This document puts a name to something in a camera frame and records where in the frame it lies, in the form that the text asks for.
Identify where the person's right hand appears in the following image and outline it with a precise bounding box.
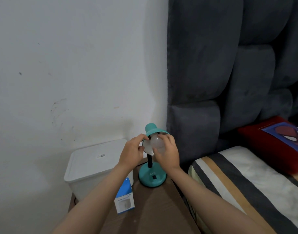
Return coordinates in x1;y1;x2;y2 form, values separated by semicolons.
153;135;181;172

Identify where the person's left hand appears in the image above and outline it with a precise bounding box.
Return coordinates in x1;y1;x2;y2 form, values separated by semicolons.
118;134;150;171

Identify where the white light bulb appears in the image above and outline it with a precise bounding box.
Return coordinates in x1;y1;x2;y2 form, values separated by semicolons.
150;134;166;156

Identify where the teal desk lamp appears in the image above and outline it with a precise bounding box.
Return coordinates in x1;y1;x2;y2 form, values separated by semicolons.
138;123;170;188

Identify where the person's right forearm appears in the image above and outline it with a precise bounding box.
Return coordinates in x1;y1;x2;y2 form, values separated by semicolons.
167;166;277;234

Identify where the person's left forearm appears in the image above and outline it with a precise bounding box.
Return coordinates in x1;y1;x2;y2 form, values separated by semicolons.
52;163;134;234

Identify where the white plastic storage box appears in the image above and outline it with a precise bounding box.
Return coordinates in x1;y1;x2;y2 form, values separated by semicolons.
64;139;134;202

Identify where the blue and white bulb box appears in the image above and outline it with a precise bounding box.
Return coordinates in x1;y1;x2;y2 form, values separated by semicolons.
114;177;135;215

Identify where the brown bedside table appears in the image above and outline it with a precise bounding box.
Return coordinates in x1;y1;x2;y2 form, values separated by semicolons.
67;157;208;234

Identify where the striped bed sheet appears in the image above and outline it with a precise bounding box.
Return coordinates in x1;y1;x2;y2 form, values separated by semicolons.
188;125;298;234

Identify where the dark grey padded headboard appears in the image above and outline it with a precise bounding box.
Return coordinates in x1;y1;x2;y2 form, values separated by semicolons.
167;0;298;166

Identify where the red cartoon print pillow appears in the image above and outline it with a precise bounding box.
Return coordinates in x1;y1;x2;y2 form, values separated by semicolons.
237;116;298;177

